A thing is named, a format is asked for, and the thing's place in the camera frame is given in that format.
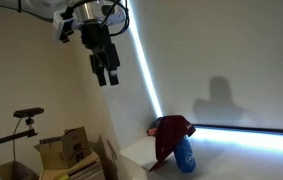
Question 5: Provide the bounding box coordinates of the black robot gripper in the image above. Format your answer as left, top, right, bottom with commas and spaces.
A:
80, 23, 120, 86

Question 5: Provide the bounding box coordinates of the maroon baseball cap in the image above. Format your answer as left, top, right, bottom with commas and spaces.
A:
150, 115, 196, 171

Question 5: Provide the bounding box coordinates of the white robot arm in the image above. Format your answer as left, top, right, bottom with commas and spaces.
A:
26, 0, 130, 86

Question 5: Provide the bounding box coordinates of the blue bottle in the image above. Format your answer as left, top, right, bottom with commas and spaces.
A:
174, 135, 196, 173

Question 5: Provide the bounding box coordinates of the open cardboard box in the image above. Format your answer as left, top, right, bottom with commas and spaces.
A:
34, 127, 92, 169

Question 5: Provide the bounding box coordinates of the brown box on floor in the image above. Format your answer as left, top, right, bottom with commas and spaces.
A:
0, 161, 39, 180

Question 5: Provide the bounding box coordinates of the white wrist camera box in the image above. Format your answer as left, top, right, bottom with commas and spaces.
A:
53, 9, 78, 43

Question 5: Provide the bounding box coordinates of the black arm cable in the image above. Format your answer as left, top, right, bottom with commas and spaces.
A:
65, 0, 130, 37

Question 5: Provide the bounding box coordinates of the black camera on stand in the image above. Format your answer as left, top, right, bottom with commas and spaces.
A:
0, 107, 44, 144

